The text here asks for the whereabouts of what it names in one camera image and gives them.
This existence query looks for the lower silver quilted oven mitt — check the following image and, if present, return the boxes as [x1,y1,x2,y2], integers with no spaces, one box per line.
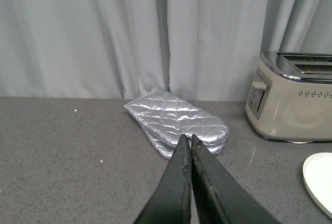
[143,129,225,160]

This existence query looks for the grey curtain backdrop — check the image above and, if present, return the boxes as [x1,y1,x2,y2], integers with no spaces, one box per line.
[1,0,331,101]

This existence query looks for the upper silver quilted oven mitt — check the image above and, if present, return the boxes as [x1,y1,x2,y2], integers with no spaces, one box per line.
[124,89,229,148]

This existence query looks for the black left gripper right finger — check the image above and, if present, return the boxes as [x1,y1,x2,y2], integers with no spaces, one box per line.
[191,135,280,223]

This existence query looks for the silver quilted oven mitt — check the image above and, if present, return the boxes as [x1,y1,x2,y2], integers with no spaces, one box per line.
[143,129,225,160]
[124,89,229,148]

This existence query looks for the white round plate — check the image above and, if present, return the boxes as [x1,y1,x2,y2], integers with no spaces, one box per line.
[302,152,331,218]

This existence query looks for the beige two-slot toaster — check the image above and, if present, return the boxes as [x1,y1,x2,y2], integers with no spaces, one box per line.
[245,51,331,144]

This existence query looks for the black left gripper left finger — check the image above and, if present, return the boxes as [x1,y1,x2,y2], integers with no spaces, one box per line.
[134,134,192,223]

